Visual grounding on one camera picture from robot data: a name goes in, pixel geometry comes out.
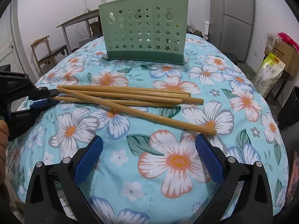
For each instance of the grey refrigerator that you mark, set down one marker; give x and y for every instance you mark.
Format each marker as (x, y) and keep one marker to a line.
(237, 16)

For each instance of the green perforated utensil holder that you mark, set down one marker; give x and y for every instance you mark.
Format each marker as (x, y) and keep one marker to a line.
(142, 32)

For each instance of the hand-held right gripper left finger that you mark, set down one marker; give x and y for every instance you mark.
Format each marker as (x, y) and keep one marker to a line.
(90, 161)

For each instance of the wooden chair with dark seat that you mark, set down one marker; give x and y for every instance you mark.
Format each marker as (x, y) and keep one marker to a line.
(50, 53)

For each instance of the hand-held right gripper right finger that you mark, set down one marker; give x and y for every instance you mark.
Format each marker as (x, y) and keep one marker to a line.
(210, 159)

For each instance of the clear crumpled plastic bag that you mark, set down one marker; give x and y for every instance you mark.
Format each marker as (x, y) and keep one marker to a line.
(272, 39)

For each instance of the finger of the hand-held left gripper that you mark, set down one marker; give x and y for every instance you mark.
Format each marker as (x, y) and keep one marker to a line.
(43, 91)
(41, 104)

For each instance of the floral blue blanket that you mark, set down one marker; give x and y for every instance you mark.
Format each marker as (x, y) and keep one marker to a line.
(149, 144)

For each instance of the pink plastic bag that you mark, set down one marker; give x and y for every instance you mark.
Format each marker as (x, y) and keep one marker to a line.
(287, 38)

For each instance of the wooden chopsticks bundle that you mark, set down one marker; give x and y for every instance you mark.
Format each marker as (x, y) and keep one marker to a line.
(163, 119)
(196, 100)

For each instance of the white wall socket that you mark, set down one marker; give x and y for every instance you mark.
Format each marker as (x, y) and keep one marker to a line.
(256, 53)

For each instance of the wooden chopstick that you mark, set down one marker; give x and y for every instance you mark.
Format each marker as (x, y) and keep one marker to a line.
(168, 100)
(144, 103)
(140, 89)

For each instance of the white panelled door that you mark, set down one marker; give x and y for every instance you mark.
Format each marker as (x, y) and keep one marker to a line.
(9, 49)

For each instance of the person's left hand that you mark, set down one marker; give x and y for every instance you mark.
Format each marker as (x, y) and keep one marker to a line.
(3, 144)

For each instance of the yellow and white rice bag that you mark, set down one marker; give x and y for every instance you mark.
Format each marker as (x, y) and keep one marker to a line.
(268, 75)

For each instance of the black waste bin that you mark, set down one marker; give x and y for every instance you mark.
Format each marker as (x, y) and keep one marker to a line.
(290, 108)

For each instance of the large open cardboard box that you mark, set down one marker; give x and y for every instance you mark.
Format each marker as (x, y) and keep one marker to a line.
(285, 52)

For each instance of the white long desk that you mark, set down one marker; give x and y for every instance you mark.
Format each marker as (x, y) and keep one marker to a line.
(79, 18)

